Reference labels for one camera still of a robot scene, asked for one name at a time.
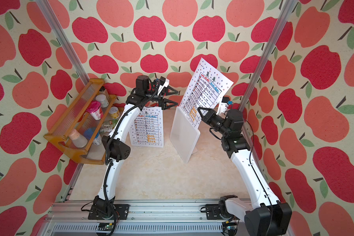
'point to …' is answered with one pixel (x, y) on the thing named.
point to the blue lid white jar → (98, 139)
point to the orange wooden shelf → (76, 117)
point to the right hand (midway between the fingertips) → (199, 111)
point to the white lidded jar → (102, 98)
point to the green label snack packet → (108, 126)
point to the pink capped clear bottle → (78, 140)
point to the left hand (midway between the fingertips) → (178, 101)
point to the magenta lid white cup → (94, 108)
